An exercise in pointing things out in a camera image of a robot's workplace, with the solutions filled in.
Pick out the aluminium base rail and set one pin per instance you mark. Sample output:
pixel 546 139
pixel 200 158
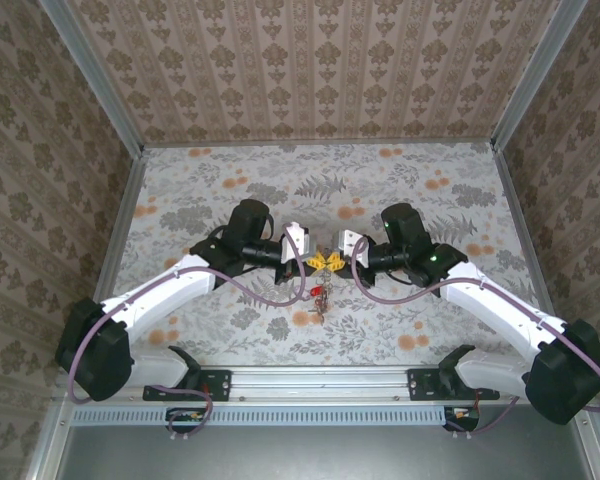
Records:
pixel 305 385

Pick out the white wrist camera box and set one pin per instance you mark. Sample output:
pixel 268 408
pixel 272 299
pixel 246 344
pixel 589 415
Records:
pixel 295 242
pixel 350 242

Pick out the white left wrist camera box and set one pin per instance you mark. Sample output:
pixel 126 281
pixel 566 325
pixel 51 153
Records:
pixel 295 242

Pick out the aluminium frame post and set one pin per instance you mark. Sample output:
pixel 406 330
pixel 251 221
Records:
pixel 95 80
pixel 537 80

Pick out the silver metal key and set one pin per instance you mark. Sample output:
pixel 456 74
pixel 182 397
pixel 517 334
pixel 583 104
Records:
pixel 322 315

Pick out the aluminium table edge rail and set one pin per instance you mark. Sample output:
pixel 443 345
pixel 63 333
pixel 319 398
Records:
pixel 520 225
pixel 117 240
pixel 320 145

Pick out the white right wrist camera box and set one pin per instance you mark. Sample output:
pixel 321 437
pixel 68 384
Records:
pixel 350 242

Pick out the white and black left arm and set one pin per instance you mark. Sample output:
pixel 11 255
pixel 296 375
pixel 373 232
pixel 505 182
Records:
pixel 170 290

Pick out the silver keyring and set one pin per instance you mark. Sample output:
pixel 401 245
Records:
pixel 326 281

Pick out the grey metal panel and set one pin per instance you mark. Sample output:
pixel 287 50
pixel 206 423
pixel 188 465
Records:
pixel 330 452

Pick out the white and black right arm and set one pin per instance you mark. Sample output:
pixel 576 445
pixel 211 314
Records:
pixel 495 305

